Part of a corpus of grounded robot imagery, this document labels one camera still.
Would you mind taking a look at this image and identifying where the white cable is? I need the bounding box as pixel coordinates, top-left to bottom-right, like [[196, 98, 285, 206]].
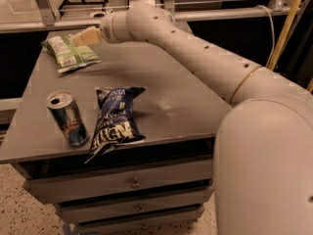
[[255, 4, 277, 67]]

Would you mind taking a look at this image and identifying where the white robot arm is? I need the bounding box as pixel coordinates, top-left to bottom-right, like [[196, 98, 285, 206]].
[[71, 1, 313, 235]]

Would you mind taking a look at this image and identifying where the grey metal railing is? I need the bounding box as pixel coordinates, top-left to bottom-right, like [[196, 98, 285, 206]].
[[0, 0, 292, 33]]

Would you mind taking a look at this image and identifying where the green jalapeno chip bag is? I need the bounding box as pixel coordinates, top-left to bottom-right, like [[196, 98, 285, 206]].
[[41, 34, 101, 73]]

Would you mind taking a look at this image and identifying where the blue chip bag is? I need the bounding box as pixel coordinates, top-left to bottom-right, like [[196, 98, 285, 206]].
[[86, 87, 146, 164]]

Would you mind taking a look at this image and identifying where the blue silver energy drink can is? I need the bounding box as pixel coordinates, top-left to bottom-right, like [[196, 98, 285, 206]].
[[46, 90, 89, 147]]

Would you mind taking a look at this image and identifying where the yellow wheeled ladder frame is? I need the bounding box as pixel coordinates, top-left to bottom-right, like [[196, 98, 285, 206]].
[[267, 0, 313, 92]]

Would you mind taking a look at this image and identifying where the grey drawer cabinet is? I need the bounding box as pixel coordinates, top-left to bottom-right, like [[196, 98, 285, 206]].
[[0, 42, 230, 235]]

